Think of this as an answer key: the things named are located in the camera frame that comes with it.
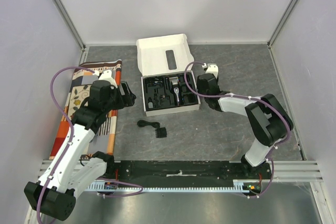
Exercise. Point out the small clear oil bottle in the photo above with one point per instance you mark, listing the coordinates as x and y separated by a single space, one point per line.
150 103

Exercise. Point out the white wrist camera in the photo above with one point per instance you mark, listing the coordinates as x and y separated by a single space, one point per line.
107 75
211 68

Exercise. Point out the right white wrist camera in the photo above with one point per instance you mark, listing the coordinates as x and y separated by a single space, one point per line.
211 68

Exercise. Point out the white clipper kit box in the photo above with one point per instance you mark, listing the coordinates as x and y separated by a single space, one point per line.
158 59

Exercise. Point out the grey slotted cable duct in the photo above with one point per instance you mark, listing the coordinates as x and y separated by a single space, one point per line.
102 186

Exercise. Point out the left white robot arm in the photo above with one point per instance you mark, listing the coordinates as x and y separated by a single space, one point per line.
58 188

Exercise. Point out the black silver hair clipper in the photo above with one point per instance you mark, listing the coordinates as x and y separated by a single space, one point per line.
175 86

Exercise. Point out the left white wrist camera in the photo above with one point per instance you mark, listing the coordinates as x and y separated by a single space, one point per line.
107 75

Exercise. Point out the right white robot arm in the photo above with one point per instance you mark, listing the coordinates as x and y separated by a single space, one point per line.
269 121

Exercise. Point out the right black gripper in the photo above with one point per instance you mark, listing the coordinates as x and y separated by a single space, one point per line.
202 85

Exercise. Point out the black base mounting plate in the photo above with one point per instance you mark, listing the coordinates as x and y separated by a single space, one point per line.
184 173

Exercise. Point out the comb guard in box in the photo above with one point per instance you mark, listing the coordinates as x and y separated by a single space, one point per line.
189 99
186 90
183 80

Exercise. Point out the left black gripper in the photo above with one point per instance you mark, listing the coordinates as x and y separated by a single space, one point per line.
127 99

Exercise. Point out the black comb guard attachment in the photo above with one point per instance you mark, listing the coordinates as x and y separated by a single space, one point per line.
160 132

